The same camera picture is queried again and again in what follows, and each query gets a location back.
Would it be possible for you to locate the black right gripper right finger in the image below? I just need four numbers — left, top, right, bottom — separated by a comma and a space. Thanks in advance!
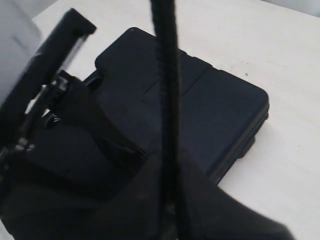
175, 149, 294, 240

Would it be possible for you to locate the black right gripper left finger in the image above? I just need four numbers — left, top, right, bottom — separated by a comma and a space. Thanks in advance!
0, 154, 164, 240

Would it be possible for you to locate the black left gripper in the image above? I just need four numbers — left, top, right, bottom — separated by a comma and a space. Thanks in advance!
0, 8, 147, 160

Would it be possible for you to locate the black plastic carry case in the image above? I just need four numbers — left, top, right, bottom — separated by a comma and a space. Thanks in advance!
32, 26, 270, 201

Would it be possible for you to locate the black cord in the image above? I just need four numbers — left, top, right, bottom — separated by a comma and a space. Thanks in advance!
147, 0, 183, 240

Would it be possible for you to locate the white backdrop curtain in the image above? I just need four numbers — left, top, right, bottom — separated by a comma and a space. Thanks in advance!
0, 0, 41, 104

